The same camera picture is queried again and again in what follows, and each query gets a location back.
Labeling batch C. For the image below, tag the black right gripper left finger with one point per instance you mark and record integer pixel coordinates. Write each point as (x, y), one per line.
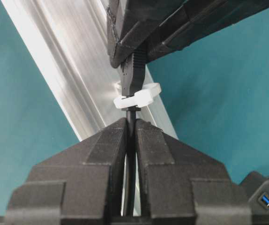
(81, 185)

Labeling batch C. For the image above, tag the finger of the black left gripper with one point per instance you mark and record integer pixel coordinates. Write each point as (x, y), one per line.
(196, 19)
(131, 22)

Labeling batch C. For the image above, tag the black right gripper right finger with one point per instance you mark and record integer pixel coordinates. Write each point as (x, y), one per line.
(180, 185)

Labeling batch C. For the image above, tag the black USB hub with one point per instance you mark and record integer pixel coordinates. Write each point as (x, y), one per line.
(256, 187)

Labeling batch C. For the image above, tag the green table cloth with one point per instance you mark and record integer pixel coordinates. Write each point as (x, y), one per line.
(216, 93)

